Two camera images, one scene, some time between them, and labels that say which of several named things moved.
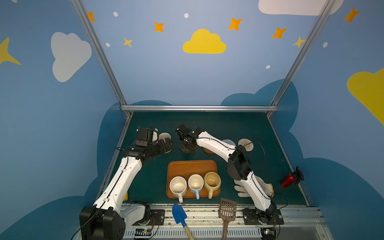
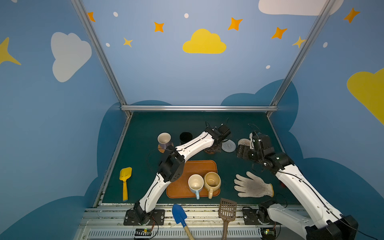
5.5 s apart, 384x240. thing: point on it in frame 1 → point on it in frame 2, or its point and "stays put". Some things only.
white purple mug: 163,135 stays put
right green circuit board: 268,233 stays put
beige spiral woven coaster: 248,145 stays put
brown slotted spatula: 227,212 stays put
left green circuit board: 142,232 stays put
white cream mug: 178,186 → 210,150
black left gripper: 163,145 → 214,141
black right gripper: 186,142 → 244,151
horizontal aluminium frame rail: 199,108 stays put
